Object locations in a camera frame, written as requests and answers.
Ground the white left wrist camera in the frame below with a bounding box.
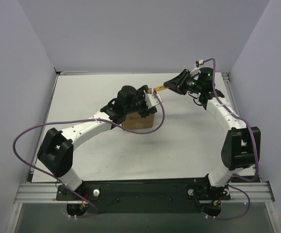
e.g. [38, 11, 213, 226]
[145, 93, 163, 109]

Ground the yellow utility knife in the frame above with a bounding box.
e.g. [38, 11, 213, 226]
[153, 85, 169, 93]

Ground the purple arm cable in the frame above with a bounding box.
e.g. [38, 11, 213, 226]
[12, 93, 165, 218]
[202, 58, 260, 219]

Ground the brown cardboard express box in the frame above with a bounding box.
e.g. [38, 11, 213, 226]
[118, 85, 154, 130]

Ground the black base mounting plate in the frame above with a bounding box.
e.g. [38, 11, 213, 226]
[56, 178, 230, 215]

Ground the aluminium front rail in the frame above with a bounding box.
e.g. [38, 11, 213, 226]
[14, 183, 275, 203]

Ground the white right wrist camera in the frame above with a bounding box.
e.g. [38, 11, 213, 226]
[190, 59, 205, 76]

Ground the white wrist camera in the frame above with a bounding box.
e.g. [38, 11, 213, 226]
[145, 93, 163, 109]
[190, 59, 205, 76]

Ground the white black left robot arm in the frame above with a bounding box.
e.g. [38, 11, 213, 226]
[37, 85, 160, 200]

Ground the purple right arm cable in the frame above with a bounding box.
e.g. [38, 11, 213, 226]
[202, 58, 260, 219]

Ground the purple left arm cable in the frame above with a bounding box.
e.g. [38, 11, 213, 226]
[12, 93, 165, 218]

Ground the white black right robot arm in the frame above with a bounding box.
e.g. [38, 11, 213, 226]
[164, 67, 261, 187]

